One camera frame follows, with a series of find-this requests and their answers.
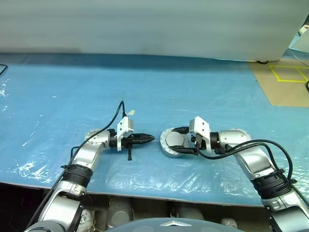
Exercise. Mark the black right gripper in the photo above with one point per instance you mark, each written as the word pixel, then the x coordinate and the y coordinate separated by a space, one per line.
pixel 198 145

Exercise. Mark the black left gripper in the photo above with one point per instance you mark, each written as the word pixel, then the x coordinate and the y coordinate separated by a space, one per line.
pixel 127 142

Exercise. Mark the grey motor lid circuit board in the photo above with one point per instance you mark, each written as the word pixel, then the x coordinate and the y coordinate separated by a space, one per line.
pixel 175 140

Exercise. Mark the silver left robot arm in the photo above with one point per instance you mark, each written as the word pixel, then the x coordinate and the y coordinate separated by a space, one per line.
pixel 84 157

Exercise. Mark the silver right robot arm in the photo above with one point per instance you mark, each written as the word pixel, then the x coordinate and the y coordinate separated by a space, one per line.
pixel 256 159

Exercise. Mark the pale tape piece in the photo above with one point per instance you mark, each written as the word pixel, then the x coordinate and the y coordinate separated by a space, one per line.
pixel 131 112

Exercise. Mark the pale rounded casing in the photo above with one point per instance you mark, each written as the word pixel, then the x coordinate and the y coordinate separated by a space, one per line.
pixel 87 218
pixel 188 213
pixel 119 212
pixel 229 223

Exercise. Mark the blue table cover sheet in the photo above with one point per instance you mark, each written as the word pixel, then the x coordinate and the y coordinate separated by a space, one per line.
pixel 72 96

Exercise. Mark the grey robot torso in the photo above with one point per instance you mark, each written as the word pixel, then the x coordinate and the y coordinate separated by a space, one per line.
pixel 169 227

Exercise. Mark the white partition board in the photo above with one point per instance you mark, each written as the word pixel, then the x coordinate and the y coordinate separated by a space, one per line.
pixel 144 24

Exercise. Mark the yellow floor tape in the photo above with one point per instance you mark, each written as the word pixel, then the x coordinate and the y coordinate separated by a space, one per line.
pixel 287 80

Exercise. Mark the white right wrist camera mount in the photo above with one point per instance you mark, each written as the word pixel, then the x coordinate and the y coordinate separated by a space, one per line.
pixel 202 128

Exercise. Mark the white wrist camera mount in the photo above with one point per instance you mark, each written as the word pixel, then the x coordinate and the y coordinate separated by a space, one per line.
pixel 202 128
pixel 122 128

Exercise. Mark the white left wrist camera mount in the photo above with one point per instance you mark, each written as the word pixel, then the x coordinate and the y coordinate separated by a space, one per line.
pixel 122 128

